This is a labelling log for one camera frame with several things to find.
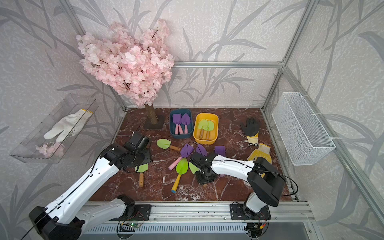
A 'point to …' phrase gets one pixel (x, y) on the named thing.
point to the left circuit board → (134, 225)
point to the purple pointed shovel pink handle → (201, 150)
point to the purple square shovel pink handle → (185, 151)
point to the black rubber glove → (250, 129)
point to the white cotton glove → (71, 124)
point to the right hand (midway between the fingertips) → (201, 181)
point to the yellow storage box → (213, 134)
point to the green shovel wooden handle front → (202, 125)
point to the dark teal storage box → (172, 125)
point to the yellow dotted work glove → (262, 152)
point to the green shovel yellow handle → (182, 168)
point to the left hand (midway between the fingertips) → (149, 158)
